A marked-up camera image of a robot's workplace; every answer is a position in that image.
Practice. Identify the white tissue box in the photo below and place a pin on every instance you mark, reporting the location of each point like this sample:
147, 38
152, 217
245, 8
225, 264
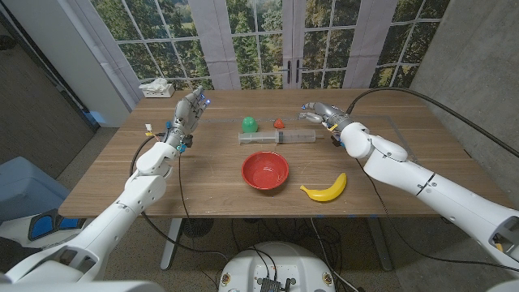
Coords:
159, 91

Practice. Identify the white device with blue pads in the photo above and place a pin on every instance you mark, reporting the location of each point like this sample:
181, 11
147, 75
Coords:
40, 227

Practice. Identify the small red toy strawberry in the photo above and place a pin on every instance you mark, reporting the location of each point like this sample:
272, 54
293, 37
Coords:
279, 124

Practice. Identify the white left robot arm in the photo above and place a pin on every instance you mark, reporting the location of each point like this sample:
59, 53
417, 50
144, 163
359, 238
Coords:
109, 227

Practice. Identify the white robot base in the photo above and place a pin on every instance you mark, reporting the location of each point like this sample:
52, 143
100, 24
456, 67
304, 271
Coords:
275, 259

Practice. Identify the grey table leg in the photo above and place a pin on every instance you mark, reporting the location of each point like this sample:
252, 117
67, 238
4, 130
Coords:
381, 251

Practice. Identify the light blue bin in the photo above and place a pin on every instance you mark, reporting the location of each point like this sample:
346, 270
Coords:
24, 190

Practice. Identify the round black fan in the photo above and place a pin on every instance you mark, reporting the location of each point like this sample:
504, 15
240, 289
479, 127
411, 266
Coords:
198, 227

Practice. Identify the large clear plastic syringe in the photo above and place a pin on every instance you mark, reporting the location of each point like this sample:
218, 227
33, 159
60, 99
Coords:
259, 137

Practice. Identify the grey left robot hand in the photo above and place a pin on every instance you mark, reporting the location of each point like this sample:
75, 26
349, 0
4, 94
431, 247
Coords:
184, 117

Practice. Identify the printed window backdrop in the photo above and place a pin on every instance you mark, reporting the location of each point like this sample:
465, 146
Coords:
251, 40

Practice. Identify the red bowl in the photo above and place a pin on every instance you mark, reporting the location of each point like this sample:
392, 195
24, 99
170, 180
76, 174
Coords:
265, 172

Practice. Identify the white robot torso edge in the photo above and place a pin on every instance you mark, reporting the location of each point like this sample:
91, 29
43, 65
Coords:
81, 287

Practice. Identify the green egg-shaped toy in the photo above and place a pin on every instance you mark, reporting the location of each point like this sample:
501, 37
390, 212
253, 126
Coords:
250, 125

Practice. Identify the yellow toy banana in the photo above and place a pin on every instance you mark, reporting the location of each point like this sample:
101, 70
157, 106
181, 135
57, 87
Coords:
324, 195

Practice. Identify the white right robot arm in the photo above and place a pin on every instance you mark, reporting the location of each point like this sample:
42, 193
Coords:
446, 194

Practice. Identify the white table leg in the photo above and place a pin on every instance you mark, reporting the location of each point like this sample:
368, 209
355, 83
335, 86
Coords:
170, 247

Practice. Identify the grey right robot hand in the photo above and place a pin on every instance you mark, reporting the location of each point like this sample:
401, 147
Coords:
330, 114

